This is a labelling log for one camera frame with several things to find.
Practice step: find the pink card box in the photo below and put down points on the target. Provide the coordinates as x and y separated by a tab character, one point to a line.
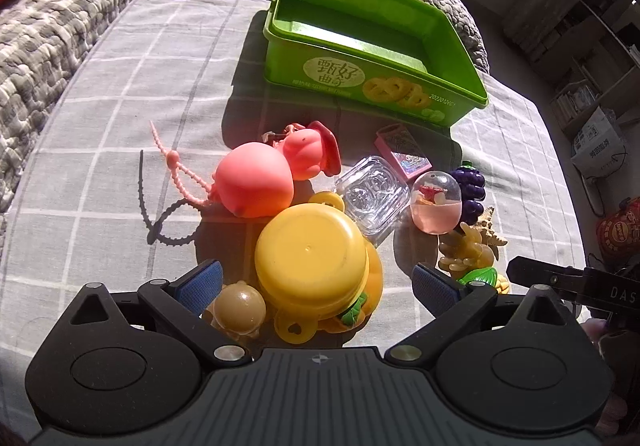
399	148

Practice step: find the pink pig squeeze toy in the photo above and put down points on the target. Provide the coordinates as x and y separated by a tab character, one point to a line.
257	179

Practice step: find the clear plastic lens case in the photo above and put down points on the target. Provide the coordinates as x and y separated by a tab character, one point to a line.
374	195

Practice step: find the white paper bag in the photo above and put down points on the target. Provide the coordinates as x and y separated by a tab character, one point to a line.
599	148

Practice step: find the yellow toy pumpkin bowl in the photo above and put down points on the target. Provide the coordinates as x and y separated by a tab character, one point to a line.
317	270

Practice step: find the grey checked blanket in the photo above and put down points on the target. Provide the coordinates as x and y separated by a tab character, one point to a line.
43	43

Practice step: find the beige dried starfish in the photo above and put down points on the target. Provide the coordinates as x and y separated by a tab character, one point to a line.
485	225

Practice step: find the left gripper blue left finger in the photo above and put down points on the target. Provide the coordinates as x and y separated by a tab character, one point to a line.
181	301

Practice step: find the green plastic cookie box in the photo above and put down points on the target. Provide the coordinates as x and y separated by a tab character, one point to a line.
401	56

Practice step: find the pink clear capsule ball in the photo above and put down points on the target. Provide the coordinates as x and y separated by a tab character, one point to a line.
435	203

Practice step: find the wooden bookshelf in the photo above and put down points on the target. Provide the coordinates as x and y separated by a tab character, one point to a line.
588	64

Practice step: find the toy corn cob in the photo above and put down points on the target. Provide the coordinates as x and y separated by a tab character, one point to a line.
488	275

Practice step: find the red snack bag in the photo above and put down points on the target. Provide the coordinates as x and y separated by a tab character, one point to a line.
618	234

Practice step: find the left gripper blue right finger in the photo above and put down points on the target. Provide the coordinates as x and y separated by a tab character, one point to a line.
437	291

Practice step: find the tan rubber octopus toy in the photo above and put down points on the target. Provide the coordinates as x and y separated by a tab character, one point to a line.
239	310

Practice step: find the person's right hand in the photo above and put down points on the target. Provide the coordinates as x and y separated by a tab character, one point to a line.
619	421

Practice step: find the purple toy grapes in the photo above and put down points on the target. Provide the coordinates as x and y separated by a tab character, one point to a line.
472	187

